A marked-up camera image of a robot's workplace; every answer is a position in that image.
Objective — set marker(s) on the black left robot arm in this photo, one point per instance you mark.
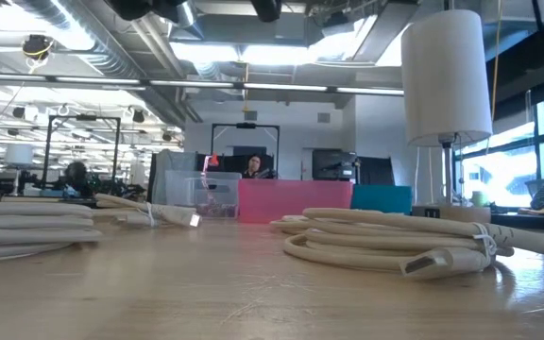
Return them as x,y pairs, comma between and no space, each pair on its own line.
128,7

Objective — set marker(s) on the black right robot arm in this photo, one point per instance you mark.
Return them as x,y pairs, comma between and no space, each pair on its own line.
266,9

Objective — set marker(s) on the person seated at desk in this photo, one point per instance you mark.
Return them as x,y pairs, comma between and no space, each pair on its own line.
254,165

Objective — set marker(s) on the pink plastic bin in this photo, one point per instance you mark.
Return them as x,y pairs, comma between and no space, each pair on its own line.
295,200

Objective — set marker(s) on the black monitor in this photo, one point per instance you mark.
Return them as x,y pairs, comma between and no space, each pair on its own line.
331,165

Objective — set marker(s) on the red desk lamp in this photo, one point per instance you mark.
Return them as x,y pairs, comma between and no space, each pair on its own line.
213,159

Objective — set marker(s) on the ceiling light bar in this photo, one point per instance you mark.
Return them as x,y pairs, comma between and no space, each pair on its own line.
281,86

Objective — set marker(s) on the clear plastic bin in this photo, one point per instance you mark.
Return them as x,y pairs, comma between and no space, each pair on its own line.
182,189

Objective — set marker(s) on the grey panel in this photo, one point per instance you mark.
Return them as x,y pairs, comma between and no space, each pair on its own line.
173,160

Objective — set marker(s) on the black screen panel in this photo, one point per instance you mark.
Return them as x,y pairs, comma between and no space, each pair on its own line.
376,170

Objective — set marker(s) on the teal plastic bin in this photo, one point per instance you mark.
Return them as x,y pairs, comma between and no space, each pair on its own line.
380,200

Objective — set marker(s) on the person seated facing away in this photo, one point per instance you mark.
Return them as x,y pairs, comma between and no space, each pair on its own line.
76,172

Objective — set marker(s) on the table lamp with white shade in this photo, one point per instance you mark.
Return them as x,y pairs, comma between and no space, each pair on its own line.
442,71

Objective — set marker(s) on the green cup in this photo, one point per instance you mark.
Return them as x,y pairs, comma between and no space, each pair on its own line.
477,198

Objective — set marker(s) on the small white background lamp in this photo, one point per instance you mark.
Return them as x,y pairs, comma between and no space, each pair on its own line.
19,153

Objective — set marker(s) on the black metal frame with camera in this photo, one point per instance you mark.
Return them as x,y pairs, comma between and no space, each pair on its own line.
246,125

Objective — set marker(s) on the black metal frame stand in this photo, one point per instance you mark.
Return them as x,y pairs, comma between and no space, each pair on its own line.
83,117

